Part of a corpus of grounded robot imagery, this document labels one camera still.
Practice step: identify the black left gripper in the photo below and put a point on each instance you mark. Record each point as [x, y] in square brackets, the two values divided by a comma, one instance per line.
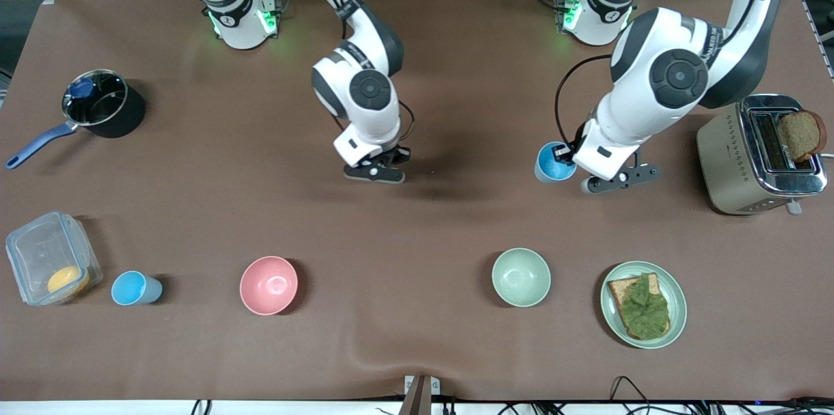
[565, 154]

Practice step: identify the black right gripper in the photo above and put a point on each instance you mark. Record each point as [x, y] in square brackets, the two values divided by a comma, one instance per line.
[395, 156]

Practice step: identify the light blue plastic cup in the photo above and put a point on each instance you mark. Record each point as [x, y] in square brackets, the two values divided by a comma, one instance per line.
[133, 288]
[547, 171]

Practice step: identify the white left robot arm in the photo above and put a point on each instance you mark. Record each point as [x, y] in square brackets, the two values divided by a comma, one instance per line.
[677, 76]

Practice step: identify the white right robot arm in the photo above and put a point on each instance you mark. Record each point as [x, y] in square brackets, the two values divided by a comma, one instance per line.
[365, 89]

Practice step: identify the brown table cloth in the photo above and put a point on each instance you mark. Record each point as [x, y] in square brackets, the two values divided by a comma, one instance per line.
[417, 239]

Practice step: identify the pale green bowl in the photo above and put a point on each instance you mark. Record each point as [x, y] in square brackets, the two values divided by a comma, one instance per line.
[521, 277]

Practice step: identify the toast bread slice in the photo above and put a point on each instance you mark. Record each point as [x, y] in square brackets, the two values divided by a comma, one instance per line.
[618, 291]

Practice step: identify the beige metal toaster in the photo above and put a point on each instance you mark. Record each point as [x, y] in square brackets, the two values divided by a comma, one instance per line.
[723, 161]

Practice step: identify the green lettuce leaf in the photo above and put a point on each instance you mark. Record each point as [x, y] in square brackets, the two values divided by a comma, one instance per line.
[645, 311]

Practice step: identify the pink bowl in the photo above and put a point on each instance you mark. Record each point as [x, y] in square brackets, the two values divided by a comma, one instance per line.
[268, 285]

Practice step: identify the pale green plate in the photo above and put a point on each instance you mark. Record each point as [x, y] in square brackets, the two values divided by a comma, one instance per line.
[677, 311]

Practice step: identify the brown bread slice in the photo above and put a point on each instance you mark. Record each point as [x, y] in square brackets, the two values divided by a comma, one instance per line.
[800, 135]

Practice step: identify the glass pan lid blue knob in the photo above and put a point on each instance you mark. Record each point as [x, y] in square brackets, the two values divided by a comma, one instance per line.
[98, 99]

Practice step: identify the orange round food piece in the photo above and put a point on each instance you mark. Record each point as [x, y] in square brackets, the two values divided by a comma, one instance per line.
[67, 280]

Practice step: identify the clear plastic food container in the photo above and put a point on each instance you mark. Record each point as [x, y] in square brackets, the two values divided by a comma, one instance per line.
[39, 252]

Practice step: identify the grey metal bracket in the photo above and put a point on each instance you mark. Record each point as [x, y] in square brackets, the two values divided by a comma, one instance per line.
[420, 392]

